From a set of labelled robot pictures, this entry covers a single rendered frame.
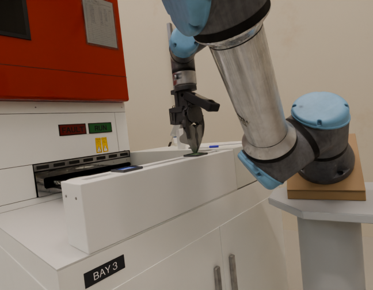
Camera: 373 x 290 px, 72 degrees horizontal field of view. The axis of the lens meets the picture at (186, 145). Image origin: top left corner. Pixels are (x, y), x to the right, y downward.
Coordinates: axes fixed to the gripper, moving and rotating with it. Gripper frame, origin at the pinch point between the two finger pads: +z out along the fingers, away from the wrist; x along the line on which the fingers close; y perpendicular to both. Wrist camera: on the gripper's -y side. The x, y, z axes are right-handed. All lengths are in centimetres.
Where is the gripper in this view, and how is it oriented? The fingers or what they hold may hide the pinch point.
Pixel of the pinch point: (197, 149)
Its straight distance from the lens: 80.9
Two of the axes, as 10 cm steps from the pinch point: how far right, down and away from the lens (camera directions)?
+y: -7.3, 0.4, 6.8
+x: -6.7, 1.1, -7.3
